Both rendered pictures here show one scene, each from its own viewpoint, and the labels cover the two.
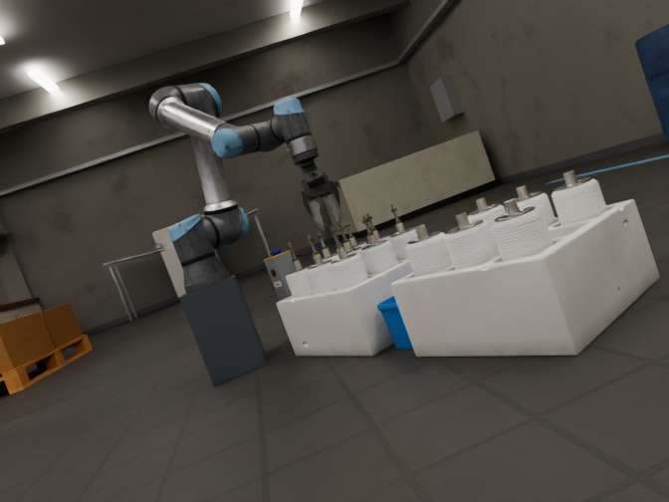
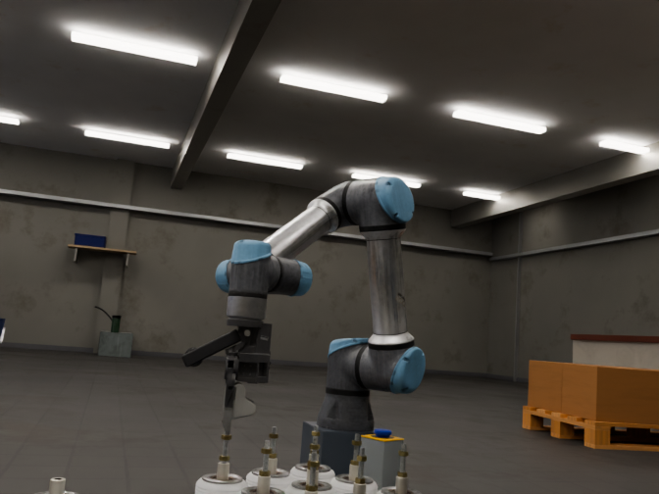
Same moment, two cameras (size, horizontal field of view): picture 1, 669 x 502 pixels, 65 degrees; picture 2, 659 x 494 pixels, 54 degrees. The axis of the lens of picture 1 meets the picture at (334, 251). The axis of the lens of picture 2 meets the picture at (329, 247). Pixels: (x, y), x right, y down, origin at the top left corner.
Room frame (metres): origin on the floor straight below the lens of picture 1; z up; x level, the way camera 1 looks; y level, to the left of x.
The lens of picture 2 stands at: (1.39, -1.29, 0.53)
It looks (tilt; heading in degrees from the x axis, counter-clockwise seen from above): 8 degrees up; 81
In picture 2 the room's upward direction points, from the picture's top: 4 degrees clockwise
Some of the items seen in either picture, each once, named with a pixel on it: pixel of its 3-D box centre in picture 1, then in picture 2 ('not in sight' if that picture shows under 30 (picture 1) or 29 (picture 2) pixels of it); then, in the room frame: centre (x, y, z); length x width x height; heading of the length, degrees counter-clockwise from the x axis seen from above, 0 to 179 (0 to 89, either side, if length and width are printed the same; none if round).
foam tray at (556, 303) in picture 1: (521, 281); not in sight; (1.15, -0.36, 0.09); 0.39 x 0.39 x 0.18; 37
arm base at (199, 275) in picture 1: (203, 271); (346, 407); (1.74, 0.43, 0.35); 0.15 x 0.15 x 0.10
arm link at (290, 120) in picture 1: (291, 121); (251, 270); (1.44, -0.01, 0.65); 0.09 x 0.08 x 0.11; 41
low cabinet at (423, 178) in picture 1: (400, 190); not in sight; (7.62, -1.20, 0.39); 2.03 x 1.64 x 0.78; 99
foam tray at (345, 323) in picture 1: (367, 301); not in sight; (1.59, -0.04, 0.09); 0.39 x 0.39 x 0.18; 36
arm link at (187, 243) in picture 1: (192, 237); (351, 363); (1.75, 0.42, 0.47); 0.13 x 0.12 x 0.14; 131
